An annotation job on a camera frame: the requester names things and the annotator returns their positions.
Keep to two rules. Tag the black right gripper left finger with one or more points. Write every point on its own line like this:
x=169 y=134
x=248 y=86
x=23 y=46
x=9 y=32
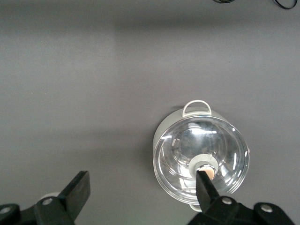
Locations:
x=77 y=189

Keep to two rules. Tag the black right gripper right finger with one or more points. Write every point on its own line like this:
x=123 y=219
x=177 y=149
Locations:
x=207 y=194

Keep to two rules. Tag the glass lid with grey knob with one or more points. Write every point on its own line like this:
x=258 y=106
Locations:
x=178 y=150

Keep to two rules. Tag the dark grey table cover sheet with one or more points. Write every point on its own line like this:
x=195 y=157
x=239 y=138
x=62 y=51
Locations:
x=93 y=93

